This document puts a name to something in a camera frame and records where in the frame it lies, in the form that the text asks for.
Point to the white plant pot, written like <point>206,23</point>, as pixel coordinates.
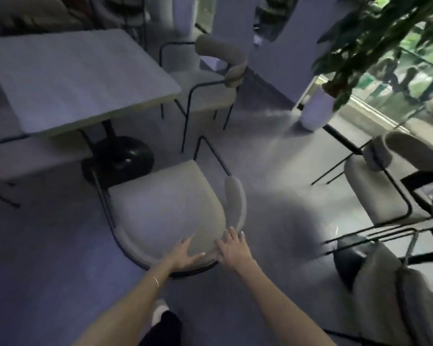
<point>315,111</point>

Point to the dark striped leafy plant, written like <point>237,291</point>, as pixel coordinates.
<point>274,17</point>

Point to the person's right hand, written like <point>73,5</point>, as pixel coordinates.
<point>236,254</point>

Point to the grey wooden table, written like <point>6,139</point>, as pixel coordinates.
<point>75,75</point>

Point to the person's left forearm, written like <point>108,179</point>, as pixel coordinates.
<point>126,313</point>

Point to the green leafy plant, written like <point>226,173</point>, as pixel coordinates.
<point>364,35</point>

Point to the person's right forearm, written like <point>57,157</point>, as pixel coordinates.
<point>285,313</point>

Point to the large glass window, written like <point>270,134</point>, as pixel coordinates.
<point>411,90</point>

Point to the tall white cylindrical planter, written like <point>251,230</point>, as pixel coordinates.
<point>184,16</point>

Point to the person's white left shoe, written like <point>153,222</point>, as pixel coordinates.
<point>160,309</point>

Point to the person's left hand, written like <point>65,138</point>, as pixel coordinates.
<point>182,257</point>

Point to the person's black trousers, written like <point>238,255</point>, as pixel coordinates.
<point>162,331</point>

